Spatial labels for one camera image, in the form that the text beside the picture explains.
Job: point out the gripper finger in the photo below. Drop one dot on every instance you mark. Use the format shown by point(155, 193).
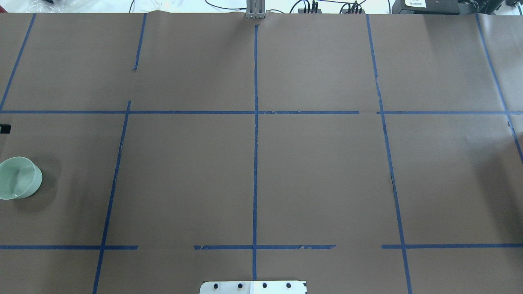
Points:
point(5, 129)

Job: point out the green ceramic bowl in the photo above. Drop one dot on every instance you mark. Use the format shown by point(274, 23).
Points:
point(19, 178)

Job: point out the black box device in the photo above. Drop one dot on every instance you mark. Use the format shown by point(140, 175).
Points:
point(433, 7)

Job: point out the aluminium frame post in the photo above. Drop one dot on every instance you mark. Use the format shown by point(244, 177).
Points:
point(255, 9)

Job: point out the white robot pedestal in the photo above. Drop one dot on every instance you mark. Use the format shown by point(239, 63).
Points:
point(254, 287)

